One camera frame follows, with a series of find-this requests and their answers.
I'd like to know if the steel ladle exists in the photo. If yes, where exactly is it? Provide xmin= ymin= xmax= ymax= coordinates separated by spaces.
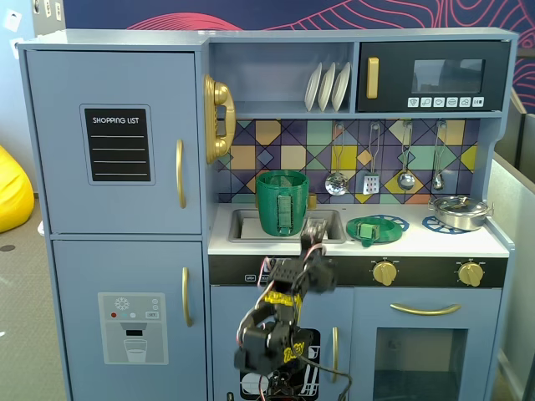
xmin=396 ymin=119 xmax=416 ymax=191

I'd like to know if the gold microwave handle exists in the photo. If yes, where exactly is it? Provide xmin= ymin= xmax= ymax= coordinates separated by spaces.
xmin=366 ymin=57 xmax=380 ymax=100

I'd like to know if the blue toy kitchen unit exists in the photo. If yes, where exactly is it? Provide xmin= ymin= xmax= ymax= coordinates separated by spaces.
xmin=16 ymin=28 xmax=519 ymax=401

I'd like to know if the white plate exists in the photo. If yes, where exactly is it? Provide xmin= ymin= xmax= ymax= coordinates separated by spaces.
xmin=317 ymin=62 xmax=337 ymax=113
xmin=303 ymin=62 xmax=324 ymax=113
xmin=331 ymin=61 xmax=352 ymax=113

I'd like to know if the steel pot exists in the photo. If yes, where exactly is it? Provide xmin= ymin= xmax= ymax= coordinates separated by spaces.
xmin=427 ymin=200 xmax=495 ymax=232

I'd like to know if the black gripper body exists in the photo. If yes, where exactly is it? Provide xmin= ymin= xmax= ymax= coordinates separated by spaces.
xmin=298 ymin=234 xmax=339 ymax=295

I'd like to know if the gold fridge door handle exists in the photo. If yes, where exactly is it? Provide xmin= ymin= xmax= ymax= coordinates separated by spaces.
xmin=175 ymin=139 xmax=187 ymax=210

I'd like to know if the gold freezer door handle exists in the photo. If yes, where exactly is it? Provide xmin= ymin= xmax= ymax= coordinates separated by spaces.
xmin=181 ymin=266 xmax=195 ymax=328

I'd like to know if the gold toy telephone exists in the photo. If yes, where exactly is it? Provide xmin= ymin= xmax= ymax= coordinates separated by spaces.
xmin=203 ymin=74 xmax=237 ymax=165

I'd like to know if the gold oven handle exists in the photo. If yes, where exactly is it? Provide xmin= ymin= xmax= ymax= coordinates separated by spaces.
xmin=390 ymin=303 xmax=462 ymax=317

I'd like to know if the blue oven door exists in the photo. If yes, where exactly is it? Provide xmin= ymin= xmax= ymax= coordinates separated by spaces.
xmin=353 ymin=287 xmax=503 ymax=401

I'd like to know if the blue fridge door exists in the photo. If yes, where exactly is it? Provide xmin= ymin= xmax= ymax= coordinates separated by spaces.
xmin=25 ymin=50 xmax=202 ymax=235

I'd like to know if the white paper tag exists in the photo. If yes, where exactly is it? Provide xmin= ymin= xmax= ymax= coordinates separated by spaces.
xmin=3 ymin=9 xmax=23 ymax=33

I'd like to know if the blue dishwasher door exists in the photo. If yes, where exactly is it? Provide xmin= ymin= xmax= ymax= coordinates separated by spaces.
xmin=210 ymin=286 xmax=355 ymax=401

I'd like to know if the grey sink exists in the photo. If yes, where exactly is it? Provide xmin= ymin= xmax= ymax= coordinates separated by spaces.
xmin=227 ymin=208 xmax=347 ymax=245

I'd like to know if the steel spoon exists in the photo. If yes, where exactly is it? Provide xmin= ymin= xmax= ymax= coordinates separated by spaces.
xmin=432 ymin=119 xmax=448 ymax=192

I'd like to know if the small gripper camera board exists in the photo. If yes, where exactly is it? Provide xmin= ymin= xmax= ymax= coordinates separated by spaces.
xmin=301 ymin=217 xmax=329 ymax=242

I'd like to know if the gold dishwasher handle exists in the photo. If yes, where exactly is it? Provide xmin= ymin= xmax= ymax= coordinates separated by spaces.
xmin=331 ymin=326 xmax=340 ymax=384

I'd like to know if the steel skimmer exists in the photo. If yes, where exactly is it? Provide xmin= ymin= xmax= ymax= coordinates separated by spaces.
xmin=324 ymin=122 xmax=350 ymax=196

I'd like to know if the green ribbed container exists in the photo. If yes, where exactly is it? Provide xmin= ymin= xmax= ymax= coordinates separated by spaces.
xmin=255 ymin=170 xmax=312 ymax=238

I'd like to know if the steel slotted spatula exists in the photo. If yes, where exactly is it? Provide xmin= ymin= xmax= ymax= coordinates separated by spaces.
xmin=362 ymin=122 xmax=382 ymax=196

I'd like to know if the black cable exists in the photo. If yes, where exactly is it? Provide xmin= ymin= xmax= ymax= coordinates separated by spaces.
xmin=298 ymin=353 xmax=354 ymax=401

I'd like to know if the black toy microwave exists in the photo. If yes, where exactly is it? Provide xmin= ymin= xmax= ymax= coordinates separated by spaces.
xmin=355 ymin=40 xmax=512 ymax=114

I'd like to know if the black shopping list board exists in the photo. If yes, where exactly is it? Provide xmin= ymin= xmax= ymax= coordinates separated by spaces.
xmin=79 ymin=104 xmax=156 ymax=186

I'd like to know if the yellow bean bag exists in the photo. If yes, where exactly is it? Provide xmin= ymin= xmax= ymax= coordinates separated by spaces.
xmin=0 ymin=145 xmax=36 ymax=235

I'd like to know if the blue freezer door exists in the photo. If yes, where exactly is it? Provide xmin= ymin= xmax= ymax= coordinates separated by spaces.
xmin=52 ymin=240 xmax=209 ymax=401

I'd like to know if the gold stove knob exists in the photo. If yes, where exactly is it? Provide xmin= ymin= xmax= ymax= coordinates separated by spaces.
xmin=456 ymin=260 xmax=487 ymax=288
xmin=371 ymin=259 xmax=399 ymax=287

